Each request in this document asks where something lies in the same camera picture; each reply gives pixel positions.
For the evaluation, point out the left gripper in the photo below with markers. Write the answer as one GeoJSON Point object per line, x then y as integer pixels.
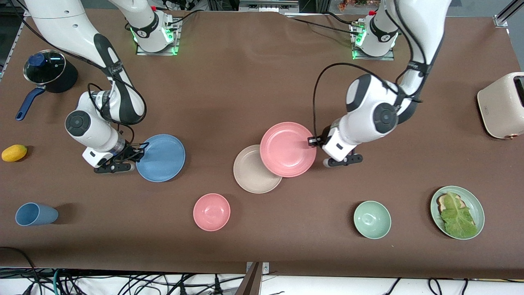
{"type": "Point", "coordinates": [321, 139]}

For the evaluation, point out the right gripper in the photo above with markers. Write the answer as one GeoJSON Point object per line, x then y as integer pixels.
{"type": "Point", "coordinates": [130, 152]}

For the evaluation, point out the pink plate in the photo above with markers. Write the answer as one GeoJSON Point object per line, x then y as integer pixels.
{"type": "Point", "coordinates": [286, 149]}

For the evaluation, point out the blue plate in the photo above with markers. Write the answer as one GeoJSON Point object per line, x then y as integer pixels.
{"type": "Point", "coordinates": [163, 157]}

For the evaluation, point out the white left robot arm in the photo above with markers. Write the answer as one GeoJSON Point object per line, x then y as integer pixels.
{"type": "Point", "coordinates": [421, 24]}

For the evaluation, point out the beige plate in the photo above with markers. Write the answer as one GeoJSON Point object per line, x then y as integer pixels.
{"type": "Point", "coordinates": [251, 174]}

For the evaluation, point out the green bowl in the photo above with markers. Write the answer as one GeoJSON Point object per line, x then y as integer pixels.
{"type": "Point", "coordinates": [372, 220]}

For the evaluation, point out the pink bowl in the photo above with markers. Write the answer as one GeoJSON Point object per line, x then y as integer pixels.
{"type": "Point", "coordinates": [211, 212]}

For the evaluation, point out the brown table cover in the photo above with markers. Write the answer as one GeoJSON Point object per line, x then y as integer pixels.
{"type": "Point", "coordinates": [229, 82]}

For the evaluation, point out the blue cup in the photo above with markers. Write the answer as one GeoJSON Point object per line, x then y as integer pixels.
{"type": "Point", "coordinates": [37, 214]}

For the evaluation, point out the yellow mango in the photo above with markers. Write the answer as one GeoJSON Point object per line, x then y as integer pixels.
{"type": "Point", "coordinates": [14, 153]}

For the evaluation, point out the glass lid blue knob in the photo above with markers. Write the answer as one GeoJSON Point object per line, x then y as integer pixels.
{"type": "Point", "coordinates": [47, 67]}

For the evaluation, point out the toast bread slice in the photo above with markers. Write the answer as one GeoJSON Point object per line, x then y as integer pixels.
{"type": "Point", "coordinates": [442, 201]}

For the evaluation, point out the orange items pile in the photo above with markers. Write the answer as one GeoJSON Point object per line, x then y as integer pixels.
{"type": "Point", "coordinates": [352, 4]}

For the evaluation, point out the white power strip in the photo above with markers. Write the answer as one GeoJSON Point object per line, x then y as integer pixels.
{"type": "Point", "coordinates": [180, 4]}

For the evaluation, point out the green lettuce leaf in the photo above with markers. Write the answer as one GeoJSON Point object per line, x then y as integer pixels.
{"type": "Point", "coordinates": [458, 219]}

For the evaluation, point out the green plate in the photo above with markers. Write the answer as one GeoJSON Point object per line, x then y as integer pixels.
{"type": "Point", "coordinates": [478, 209]}

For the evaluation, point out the beige toaster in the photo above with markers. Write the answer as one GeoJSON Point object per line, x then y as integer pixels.
{"type": "Point", "coordinates": [499, 106]}

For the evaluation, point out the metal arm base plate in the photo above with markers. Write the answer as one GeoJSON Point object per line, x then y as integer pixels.
{"type": "Point", "coordinates": [370, 57]}
{"type": "Point", "coordinates": [141, 51]}

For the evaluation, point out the metal clamp bracket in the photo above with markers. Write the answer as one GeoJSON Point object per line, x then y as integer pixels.
{"type": "Point", "coordinates": [265, 268]}

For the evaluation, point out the silver aluminium frame box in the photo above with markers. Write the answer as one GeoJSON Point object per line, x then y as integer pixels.
{"type": "Point", "coordinates": [268, 5]}

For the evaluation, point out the dark camera pole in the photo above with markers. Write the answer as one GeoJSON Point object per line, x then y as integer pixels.
{"type": "Point", "coordinates": [250, 282]}

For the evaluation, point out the aluminium frame post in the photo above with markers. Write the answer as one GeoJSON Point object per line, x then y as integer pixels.
{"type": "Point", "coordinates": [500, 21]}

